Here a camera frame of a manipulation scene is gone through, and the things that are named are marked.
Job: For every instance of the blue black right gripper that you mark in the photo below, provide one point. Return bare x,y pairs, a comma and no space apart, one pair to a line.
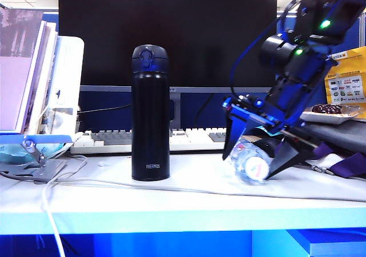
288,102

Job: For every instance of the clear mineral water bottle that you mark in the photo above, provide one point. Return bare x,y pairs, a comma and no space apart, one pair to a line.
251,165

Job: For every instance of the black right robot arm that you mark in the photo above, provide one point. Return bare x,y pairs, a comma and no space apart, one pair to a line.
328,11

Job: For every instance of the black thermos flask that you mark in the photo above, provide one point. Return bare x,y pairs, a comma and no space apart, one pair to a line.
150,120

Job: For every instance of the black computer mouse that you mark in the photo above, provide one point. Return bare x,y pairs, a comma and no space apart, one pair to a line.
270,145

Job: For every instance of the teal snack packet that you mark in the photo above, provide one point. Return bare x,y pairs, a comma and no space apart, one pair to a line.
264,129

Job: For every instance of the white grey keyboard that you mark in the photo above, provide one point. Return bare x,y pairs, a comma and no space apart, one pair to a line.
194,138

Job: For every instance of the foil food tray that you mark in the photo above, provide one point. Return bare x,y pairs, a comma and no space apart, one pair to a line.
326,117

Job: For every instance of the blue cubicle partition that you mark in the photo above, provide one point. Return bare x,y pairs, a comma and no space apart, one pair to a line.
197,108

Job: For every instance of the dark red dates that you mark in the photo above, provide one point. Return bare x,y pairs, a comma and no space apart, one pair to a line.
327,108

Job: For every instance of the yellow printed bag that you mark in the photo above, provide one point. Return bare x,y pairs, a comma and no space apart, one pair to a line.
349,68

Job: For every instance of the blue cabinet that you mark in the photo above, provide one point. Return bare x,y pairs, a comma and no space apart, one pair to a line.
337,244

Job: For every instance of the black computer monitor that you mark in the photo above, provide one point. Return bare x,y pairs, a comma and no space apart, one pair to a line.
186,25

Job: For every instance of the small white scrap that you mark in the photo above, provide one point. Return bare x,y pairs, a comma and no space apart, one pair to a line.
101,164

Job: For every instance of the silver metal book stand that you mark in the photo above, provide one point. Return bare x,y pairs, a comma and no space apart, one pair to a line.
43,170

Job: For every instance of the white-edged thin book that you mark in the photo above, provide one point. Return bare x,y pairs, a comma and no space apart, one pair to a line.
47,68

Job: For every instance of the teal face mask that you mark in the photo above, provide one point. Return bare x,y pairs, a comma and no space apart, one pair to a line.
11,154

